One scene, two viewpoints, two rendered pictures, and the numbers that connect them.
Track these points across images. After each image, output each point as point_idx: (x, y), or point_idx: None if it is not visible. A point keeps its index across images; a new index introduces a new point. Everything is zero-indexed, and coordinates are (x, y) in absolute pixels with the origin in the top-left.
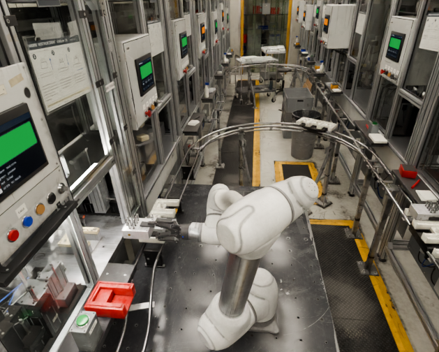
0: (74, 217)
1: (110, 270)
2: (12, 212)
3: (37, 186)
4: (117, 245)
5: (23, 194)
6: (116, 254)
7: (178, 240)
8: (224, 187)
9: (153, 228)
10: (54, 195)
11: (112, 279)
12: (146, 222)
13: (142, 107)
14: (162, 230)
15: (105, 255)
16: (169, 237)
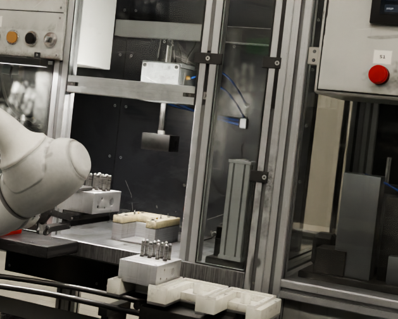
0: (56, 99)
1: (55, 239)
2: None
3: (23, 12)
4: (118, 249)
5: (6, 7)
6: (105, 259)
7: (40, 231)
8: (55, 140)
9: (80, 207)
10: (32, 37)
11: (32, 237)
12: (84, 187)
13: (372, 53)
14: (123, 266)
15: (97, 242)
16: (55, 225)
